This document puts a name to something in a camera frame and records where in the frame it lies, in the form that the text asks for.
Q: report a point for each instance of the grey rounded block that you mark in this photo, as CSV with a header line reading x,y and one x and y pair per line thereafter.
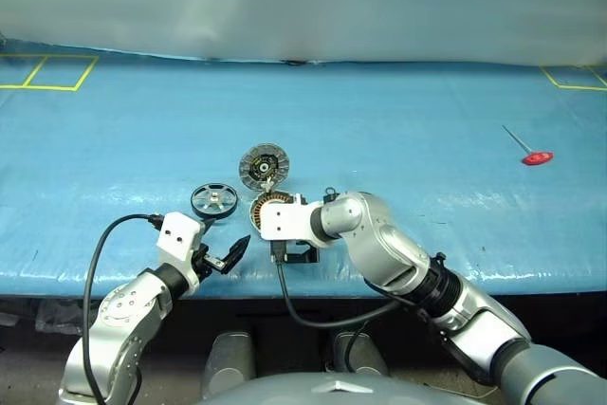
x,y
360,353
230,362

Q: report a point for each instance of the yellow tape outline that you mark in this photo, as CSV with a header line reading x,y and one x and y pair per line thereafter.
x,y
583,87

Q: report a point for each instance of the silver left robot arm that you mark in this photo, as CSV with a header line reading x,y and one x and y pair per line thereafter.
x,y
118,319

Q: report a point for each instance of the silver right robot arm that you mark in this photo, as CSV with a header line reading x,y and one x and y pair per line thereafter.
x,y
403,253

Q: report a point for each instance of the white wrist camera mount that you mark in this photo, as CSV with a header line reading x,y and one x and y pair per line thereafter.
x,y
284,220
178,234

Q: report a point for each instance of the white backdrop sheet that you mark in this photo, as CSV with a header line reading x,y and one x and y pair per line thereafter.
x,y
303,2

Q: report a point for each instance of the motor housing with copper windings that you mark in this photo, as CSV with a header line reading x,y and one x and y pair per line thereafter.
x,y
258,215

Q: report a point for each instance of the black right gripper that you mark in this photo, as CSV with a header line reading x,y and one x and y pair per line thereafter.
x,y
303,258

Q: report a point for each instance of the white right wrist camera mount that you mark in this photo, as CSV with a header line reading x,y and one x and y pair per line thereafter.
x,y
284,220

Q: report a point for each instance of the yellow tape double square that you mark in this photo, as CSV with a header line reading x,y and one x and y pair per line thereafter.
x,y
47,88

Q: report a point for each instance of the round silver motor lid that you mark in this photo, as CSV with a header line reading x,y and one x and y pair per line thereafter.
x,y
263,168

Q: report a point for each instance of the dark crumpled plastic sheet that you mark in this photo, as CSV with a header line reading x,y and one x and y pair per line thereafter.
x,y
52,317

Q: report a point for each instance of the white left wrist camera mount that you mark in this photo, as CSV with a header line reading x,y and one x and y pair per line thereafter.
x,y
178,234

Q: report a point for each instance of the black spoked rotor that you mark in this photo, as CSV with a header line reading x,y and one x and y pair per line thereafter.
x,y
213,200

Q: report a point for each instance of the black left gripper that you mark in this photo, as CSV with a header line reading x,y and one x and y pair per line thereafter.
x,y
206,260

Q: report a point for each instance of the grey robot torso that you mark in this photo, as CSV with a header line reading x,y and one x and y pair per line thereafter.
x,y
332,393

